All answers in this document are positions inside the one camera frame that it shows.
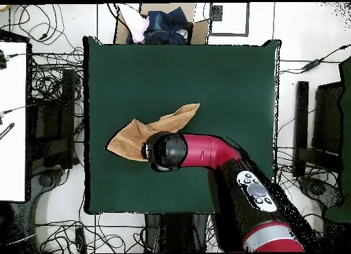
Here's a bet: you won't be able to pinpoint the tan terry towel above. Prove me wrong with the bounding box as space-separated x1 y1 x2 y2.
106 102 201 162

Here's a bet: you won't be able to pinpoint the brown cardboard box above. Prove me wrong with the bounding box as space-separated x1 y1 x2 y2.
113 3 210 45

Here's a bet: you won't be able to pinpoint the black power adapter with cable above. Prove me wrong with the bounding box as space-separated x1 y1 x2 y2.
279 43 351 75

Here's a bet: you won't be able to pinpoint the dark green cloth on side table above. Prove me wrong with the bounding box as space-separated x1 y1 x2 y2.
325 56 351 223

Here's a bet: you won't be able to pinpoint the dark blue jeans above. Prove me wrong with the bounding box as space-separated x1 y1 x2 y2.
143 6 193 45

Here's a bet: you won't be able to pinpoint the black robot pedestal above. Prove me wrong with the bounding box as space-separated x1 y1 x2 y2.
144 213 217 253

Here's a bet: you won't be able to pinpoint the white desk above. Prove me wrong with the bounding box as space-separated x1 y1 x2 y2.
0 41 28 203

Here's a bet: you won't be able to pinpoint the black striped bar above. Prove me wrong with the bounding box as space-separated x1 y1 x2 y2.
0 122 15 141

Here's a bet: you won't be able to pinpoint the pink garment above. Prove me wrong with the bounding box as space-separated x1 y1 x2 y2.
120 3 151 44

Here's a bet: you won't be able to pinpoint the long black bar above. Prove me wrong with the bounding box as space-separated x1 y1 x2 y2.
293 80 310 178

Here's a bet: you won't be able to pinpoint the black power strip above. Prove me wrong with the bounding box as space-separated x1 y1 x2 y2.
74 227 88 254

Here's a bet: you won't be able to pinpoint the black equipment rack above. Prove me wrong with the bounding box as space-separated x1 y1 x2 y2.
27 68 76 170

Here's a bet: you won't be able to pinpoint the dark round stand base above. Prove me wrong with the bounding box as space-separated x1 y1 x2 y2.
298 176 343 211

